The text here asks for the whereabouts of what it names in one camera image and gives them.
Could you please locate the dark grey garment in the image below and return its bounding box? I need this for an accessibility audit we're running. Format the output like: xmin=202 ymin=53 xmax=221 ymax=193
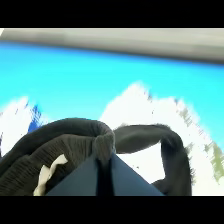
xmin=0 ymin=117 xmax=193 ymax=197

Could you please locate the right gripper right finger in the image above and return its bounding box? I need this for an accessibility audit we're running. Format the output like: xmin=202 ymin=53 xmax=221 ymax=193
xmin=109 ymin=152 xmax=165 ymax=197

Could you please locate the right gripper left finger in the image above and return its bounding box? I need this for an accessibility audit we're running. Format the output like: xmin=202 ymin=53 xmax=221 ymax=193
xmin=45 ymin=155 xmax=100 ymax=197

